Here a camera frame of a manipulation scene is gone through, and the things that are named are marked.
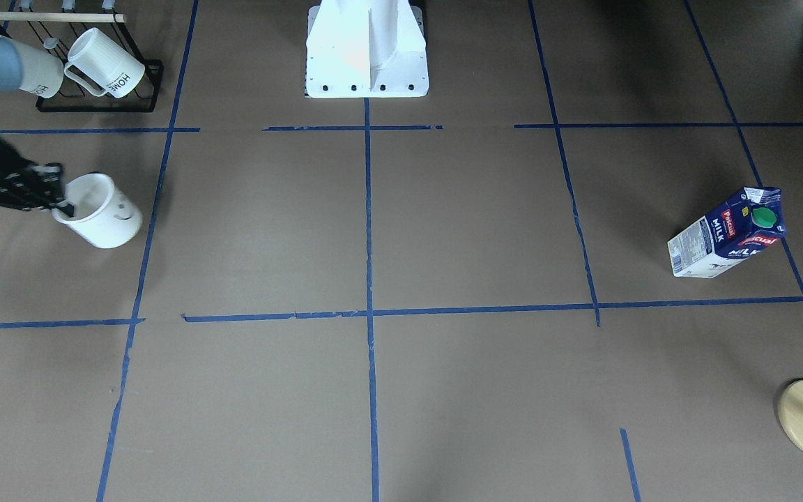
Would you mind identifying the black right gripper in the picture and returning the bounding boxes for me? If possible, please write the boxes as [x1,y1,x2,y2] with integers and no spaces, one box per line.
[0,139,75,216]

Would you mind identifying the white smiley face mug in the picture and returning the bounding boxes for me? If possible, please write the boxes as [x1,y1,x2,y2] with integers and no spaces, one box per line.
[52,172,142,249]

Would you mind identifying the blue milk carton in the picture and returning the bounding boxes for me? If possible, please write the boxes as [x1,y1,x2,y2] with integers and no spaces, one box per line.
[667,187,787,279]

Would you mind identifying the white ribbed HOME mug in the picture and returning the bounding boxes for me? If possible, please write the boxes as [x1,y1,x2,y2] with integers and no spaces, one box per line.
[63,28,146,98]

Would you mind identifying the black wire mug rack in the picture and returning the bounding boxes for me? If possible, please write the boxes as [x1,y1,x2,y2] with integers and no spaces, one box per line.
[0,1,165,112]

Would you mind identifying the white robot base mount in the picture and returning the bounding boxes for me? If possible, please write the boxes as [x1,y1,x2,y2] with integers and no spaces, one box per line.
[304,1,430,99]

